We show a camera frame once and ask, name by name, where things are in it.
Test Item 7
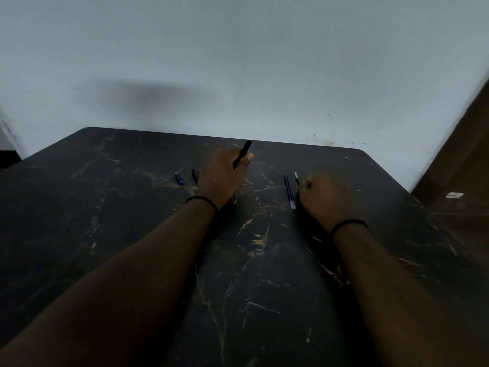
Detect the black wrist band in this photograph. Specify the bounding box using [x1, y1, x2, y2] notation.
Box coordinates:
[330, 219, 368, 238]
[185, 196, 219, 213]

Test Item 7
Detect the brown wooden door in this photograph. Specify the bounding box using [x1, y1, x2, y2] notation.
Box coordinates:
[411, 78, 489, 264]

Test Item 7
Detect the blue pen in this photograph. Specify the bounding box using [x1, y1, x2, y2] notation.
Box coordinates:
[284, 173, 296, 210]

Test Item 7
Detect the person's left forearm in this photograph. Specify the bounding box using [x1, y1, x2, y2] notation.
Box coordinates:
[0, 199, 217, 367]

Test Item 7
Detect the person's right forearm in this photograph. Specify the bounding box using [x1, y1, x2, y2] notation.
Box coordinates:
[332, 224, 489, 367]

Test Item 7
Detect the black right wrist band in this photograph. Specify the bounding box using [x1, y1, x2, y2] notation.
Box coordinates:
[330, 219, 368, 238]

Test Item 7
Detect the person's left hand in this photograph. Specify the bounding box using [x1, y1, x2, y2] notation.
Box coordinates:
[196, 147, 254, 209]

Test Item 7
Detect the person's right hand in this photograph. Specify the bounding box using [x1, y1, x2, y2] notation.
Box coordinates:
[297, 173, 366, 234]

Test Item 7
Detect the black left wrist band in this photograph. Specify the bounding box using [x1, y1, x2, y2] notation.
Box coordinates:
[185, 196, 219, 213]

